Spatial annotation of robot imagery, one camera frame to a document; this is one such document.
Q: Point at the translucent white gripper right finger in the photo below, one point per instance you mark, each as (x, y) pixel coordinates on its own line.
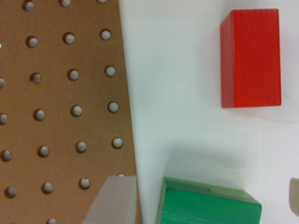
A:
(294, 195)

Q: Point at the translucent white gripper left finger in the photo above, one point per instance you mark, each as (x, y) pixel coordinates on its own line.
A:
(115, 202)

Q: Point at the green wooden block with hole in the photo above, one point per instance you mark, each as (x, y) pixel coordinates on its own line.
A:
(187, 202)

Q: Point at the red rectangular wooden block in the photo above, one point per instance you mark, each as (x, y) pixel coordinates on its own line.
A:
(250, 58)

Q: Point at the brown perforated pegboard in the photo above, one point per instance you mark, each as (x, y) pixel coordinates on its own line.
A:
(65, 106)

